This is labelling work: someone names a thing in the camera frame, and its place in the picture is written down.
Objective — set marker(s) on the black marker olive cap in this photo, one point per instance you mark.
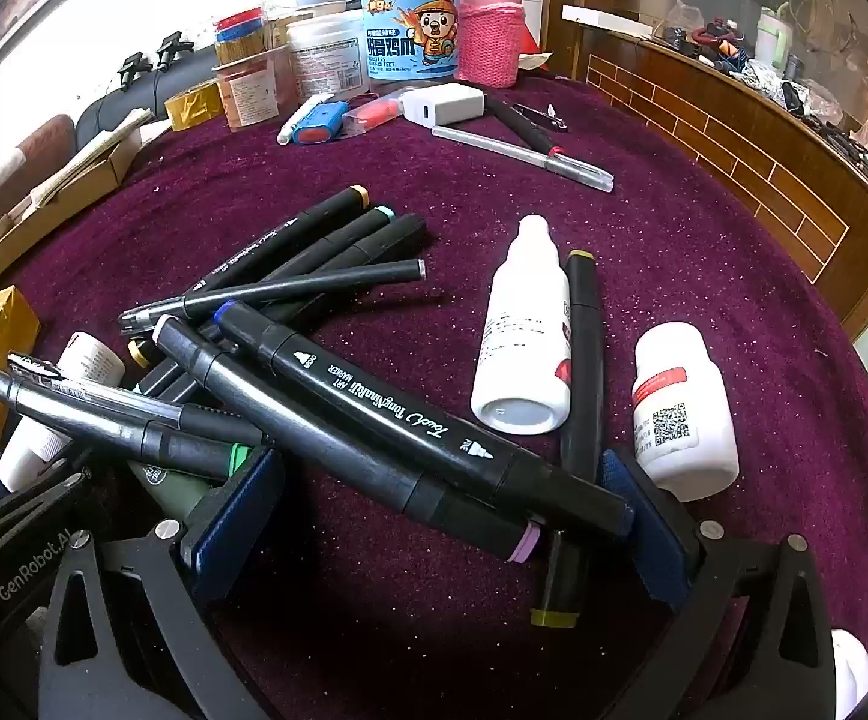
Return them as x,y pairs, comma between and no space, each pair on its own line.
585,330

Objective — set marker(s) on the black leather sofa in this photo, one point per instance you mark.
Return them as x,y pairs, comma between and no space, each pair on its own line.
126,101

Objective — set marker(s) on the pile of small clutter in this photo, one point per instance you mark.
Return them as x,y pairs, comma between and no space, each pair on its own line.
779,60

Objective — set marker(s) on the black marker teal cap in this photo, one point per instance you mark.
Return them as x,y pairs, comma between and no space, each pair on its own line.
344,240

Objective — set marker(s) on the stacked toothpick containers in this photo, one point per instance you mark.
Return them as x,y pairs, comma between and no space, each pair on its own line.
240,34

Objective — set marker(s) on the black handheld device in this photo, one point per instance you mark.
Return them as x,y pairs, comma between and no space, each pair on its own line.
134,67
171,47

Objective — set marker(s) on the white pen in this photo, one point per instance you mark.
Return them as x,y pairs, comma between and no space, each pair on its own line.
524,157

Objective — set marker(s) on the tall white plastic bottle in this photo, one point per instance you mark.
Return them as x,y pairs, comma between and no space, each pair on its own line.
520,330

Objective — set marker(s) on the brown armchair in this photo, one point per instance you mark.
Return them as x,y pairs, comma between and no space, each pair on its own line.
36,150

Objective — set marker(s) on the small white bottle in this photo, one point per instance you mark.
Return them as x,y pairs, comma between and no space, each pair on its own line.
81,360

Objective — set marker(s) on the black marker blue cap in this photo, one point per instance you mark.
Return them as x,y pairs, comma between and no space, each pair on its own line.
404,405

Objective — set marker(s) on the white charger block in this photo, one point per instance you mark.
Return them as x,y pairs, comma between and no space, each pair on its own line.
441,105

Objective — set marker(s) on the small white tube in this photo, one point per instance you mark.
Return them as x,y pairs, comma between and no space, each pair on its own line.
303,120

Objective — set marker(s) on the black marker pink cap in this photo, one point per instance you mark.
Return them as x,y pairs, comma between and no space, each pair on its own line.
291,420

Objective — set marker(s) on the flat white box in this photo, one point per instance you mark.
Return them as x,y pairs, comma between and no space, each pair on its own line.
606,19

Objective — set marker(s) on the white plastic jar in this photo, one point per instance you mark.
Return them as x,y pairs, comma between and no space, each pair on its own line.
327,52

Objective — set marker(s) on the plain black marker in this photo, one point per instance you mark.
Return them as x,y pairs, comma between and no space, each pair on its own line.
389,236

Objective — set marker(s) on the black gel pen with clip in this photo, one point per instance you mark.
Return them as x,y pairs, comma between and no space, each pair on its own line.
126,401

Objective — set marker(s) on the brown cardboard box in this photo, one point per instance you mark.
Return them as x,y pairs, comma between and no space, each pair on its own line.
66,195

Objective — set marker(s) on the metal nail clipper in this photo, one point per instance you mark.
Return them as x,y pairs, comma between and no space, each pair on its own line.
543,114

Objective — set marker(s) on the clear jar blue cartoon label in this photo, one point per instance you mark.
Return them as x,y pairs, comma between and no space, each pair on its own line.
411,22

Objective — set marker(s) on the orange label jar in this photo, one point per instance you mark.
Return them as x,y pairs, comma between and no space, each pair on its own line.
250,94

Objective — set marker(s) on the black marker green cap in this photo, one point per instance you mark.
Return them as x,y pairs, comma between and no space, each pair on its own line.
89,420

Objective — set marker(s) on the white pill bottle red label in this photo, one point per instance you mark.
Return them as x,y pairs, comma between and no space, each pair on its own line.
674,397

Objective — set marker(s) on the thin black pen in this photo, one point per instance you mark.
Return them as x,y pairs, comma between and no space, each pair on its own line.
291,289

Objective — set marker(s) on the dark green tube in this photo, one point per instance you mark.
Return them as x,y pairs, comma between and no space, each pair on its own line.
171,491

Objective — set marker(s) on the black pen red band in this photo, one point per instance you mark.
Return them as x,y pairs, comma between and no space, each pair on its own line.
516,124

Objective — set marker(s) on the blue plastic stamp case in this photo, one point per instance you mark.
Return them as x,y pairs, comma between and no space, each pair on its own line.
319,126

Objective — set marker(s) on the maroon velvet tablecloth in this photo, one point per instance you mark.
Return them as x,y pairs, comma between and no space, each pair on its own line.
434,187

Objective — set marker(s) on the stack of papers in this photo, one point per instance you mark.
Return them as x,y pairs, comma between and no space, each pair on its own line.
96,146

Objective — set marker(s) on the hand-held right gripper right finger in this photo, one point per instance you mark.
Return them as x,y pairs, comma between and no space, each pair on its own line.
651,532

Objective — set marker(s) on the yellow tape roll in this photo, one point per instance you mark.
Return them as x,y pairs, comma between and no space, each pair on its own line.
194,101

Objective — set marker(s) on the wooden counter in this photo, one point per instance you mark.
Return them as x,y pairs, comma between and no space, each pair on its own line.
742,150

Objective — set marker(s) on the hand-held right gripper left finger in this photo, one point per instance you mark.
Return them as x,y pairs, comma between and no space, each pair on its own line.
231,510

